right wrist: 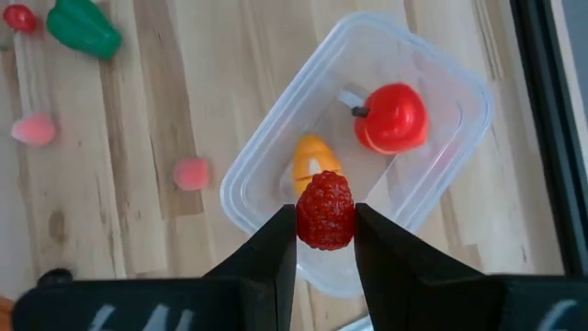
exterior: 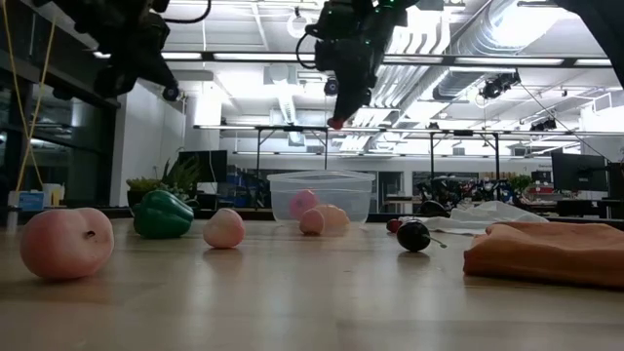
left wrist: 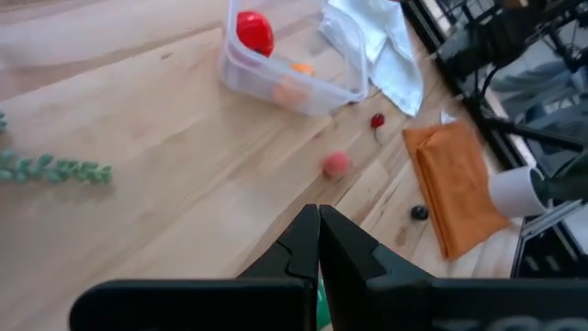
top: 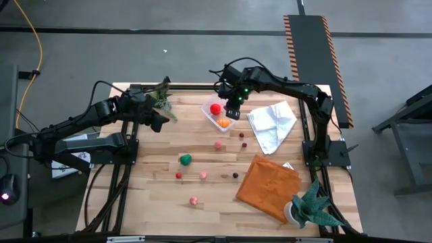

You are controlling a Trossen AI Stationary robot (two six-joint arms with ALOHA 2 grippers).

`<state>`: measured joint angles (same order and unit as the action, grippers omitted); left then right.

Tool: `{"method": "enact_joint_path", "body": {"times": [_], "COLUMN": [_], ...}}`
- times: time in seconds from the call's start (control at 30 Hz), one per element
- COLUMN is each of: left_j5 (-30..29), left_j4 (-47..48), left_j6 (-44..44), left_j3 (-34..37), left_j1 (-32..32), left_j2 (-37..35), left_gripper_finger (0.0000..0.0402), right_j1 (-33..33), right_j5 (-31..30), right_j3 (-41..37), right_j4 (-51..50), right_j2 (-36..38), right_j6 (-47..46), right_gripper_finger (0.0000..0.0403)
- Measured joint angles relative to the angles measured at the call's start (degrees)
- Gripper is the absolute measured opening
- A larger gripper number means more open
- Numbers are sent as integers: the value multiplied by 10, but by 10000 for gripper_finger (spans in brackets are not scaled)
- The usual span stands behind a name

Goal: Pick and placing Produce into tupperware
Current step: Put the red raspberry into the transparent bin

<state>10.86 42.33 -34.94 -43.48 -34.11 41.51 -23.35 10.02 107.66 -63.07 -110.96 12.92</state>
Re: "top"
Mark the white printed booklet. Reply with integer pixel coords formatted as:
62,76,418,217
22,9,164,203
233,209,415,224
50,133,92,180

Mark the black side table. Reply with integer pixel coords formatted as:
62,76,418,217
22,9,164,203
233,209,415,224
372,84,432,197

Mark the black cable clamp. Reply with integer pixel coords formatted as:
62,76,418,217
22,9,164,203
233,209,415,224
18,69,42,80

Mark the clear plastic tupperware container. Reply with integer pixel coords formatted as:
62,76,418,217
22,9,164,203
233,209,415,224
200,94,242,134

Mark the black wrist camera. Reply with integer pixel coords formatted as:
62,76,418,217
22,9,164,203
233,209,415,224
221,65,244,85
126,86,146,101

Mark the grey desk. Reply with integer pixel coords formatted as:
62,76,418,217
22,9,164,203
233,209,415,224
0,63,33,237

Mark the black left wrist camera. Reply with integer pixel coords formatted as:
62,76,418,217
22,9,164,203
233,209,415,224
126,86,146,101

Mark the succulent plant in dark pot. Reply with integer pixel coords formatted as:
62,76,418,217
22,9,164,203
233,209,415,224
150,80,179,122

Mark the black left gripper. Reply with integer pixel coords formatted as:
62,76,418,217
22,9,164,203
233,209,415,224
124,97,171,134

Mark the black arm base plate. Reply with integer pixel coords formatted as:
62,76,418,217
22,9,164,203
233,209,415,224
302,140,352,168
89,138,140,166

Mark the orange folded cloth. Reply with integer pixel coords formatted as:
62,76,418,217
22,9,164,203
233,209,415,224
235,154,302,225

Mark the yellow cable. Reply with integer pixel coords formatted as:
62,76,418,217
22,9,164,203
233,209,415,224
12,0,44,129

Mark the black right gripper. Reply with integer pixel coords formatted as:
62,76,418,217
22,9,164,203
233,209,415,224
217,80,252,122

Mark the black computer mouse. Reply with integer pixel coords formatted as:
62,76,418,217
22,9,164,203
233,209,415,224
0,173,20,206

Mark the black hazard-striped floor mat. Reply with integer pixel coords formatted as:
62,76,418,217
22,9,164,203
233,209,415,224
282,13,354,129

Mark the green plant in white pot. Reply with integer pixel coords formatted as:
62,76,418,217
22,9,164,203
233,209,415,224
282,178,345,230

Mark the white folded cloth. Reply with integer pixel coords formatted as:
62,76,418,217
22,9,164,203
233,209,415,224
246,100,298,155

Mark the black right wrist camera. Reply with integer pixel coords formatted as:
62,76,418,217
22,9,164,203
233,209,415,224
221,65,244,85

